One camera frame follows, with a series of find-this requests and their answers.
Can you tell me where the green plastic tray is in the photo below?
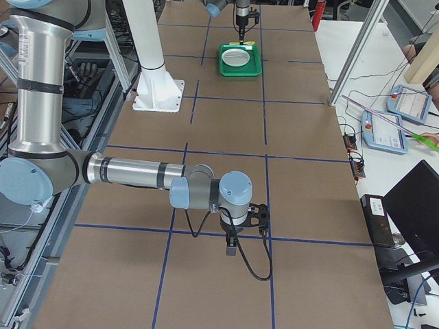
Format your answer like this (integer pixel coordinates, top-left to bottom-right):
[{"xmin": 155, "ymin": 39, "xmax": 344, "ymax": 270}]
[{"xmin": 219, "ymin": 44, "xmax": 262, "ymax": 77}]

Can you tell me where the yellow plastic spoon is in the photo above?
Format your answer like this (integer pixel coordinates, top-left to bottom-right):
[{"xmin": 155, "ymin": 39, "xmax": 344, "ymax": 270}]
[{"xmin": 229, "ymin": 41, "xmax": 256, "ymax": 45}]

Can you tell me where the green handled stick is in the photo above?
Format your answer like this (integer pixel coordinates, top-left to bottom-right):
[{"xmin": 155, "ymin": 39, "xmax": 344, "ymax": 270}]
[{"xmin": 342, "ymin": 95, "xmax": 439, "ymax": 152}]

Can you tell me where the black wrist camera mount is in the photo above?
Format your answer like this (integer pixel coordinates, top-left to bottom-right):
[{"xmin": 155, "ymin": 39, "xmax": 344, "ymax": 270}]
[
  {"xmin": 248, "ymin": 7, "xmax": 260, "ymax": 21},
  {"xmin": 246, "ymin": 203, "xmax": 270, "ymax": 229}
]

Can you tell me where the far teach pendant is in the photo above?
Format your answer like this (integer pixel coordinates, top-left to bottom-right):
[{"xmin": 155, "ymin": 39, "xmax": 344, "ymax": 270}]
[{"xmin": 386, "ymin": 84, "xmax": 432, "ymax": 124}]

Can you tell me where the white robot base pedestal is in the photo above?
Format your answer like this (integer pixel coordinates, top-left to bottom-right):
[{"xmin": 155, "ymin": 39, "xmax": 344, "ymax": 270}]
[{"xmin": 123, "ymin": 0, "xmax": 185, "ymax": 113}]

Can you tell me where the white round plate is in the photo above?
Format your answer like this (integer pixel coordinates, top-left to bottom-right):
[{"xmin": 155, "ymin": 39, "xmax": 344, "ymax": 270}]
[{"xmin": 221, "ymin": 48, "xmax": 250, "ymax": 67}]

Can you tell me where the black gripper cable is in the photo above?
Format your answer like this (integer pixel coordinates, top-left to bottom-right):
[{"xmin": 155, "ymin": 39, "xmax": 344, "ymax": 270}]
[
  {"xmin": 183, "ymin": 205, "xmax": 274, "ymax": 282},
  {"xmin": 233, "ymin": 10, "xmax": 260, "ymax": 38}
]

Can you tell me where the near teach pendant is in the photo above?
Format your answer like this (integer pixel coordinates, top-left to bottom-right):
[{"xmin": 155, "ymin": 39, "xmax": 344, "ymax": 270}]
[{"xmin": 361, "ymin": 111, "xmax": 408, "ymax": 154}]

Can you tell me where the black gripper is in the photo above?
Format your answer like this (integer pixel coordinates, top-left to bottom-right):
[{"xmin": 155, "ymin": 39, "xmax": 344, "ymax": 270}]
[
  {"xmin": 220, "ymin": 216, "xmax": 250, "ymax": 256},
  {"xmin": 235, "ymin": 15, "xmax": 248, "ymax": 44}
]

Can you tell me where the red cylinder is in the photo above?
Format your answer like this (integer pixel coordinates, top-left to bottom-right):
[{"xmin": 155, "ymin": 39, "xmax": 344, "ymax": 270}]
[{"xmin": 311, "ymin": 0, "xmax": 327, "ymax": 32}]

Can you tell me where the black desktop computer box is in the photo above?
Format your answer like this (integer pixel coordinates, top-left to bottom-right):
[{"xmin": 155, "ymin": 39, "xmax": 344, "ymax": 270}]
[{"xmin": 360, "ymin": 194, "xmax": 405, "ymax": 249}]

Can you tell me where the near orange black connector block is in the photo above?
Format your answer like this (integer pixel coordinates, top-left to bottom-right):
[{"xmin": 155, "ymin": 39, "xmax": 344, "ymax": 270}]
[{"xmin": 348, "ymin": 151, "xmax": 366, "ymax": 183}]

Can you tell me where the aluminium frame post right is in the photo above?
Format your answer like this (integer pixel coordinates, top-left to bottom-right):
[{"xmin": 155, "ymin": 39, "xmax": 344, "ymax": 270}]
[{"xmin": 329, "ymin": 0, "xmax": 390, "ymax": 106}]

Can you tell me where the wooden beam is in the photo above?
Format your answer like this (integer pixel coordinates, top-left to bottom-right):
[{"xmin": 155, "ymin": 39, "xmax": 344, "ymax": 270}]
[{"xmin": 404, "ymin": 29, "xmax": 439, "ymax": 84}]

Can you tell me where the far orange black connector block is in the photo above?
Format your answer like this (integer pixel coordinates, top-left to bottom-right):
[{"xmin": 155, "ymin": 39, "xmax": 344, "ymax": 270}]
[{"xmin": 342, "ymin": 133, "xmax": 357, "ymax": 152}]

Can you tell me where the teach pendant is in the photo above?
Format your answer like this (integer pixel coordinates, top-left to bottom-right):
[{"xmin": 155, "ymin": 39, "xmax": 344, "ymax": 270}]
[
  {"xmin": 361, "ymin": 111, "xmax": 408, "ymax": 154},
  {"xmin": 386, "ymin": 84, "xmax": 432, "ymax": 124}
]

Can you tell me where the orange black connector block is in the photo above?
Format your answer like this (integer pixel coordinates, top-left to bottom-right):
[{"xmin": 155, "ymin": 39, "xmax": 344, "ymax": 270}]
[
  {"xmin": 342, "ymin": 133, "xmax": 357, "ymax": 152},
  {"xmin": 348, "ymin": 151, "xmax": 366, "ymax": 183}
]

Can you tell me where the black monitor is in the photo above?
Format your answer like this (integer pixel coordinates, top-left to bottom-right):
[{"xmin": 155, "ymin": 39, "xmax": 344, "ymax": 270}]
[{"xmin": 383, "ymin": 160, "xmax": 438, "ymax": 260}]

